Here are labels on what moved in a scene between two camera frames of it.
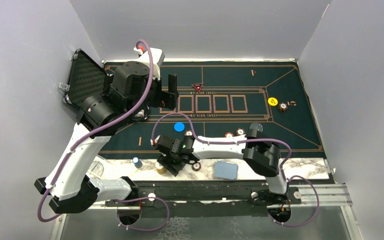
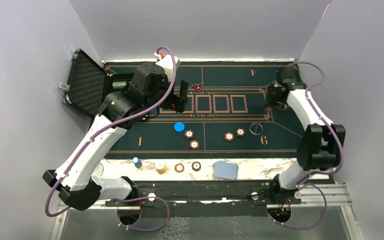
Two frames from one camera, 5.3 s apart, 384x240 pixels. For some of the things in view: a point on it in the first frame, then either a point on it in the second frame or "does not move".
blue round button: (179, 127) does not move
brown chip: (240, 131) does not move
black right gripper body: (171, 163) → (272, 100)
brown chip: (188, 132) does not move
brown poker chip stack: (196, 166) does not move
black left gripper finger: (172, 83) → (184, 88)
